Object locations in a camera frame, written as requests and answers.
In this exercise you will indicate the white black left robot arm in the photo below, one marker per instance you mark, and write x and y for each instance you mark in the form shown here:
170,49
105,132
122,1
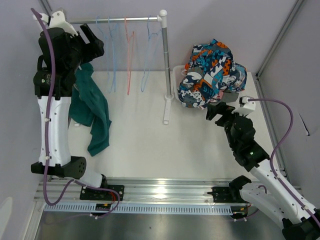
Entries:
62,54

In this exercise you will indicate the silver white clothes rack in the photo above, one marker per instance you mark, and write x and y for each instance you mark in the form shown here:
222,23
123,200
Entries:
162,19

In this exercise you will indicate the slotted cable duct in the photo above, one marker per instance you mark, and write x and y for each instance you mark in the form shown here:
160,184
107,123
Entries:
135,208

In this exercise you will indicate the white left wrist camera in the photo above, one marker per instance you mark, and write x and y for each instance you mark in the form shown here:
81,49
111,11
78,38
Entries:
57,19

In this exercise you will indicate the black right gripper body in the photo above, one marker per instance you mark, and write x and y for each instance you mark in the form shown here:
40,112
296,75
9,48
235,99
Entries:
226,111

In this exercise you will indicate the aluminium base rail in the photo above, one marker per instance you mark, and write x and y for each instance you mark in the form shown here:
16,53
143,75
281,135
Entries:
141,190

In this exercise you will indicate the blue orange patterned shorts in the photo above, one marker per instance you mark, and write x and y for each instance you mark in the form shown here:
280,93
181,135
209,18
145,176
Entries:
210,69

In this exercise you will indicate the pink wire hanger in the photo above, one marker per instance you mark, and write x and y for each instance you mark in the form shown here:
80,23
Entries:
130,38

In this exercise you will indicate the teal green shorts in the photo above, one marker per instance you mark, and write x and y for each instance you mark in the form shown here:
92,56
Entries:
89,107

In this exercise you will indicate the grey shorts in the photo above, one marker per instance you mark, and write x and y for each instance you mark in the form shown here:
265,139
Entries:
229,97

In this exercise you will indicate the white plastic basket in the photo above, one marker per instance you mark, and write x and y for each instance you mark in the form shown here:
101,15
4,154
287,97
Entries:
178,74

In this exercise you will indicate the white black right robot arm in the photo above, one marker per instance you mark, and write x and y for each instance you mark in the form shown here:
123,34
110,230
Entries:
274,196

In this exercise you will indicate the pink shark print shorts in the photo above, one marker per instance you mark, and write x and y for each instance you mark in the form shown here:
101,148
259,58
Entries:
212,102

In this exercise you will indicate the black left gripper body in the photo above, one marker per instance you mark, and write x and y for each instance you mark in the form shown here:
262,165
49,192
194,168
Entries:
86,52

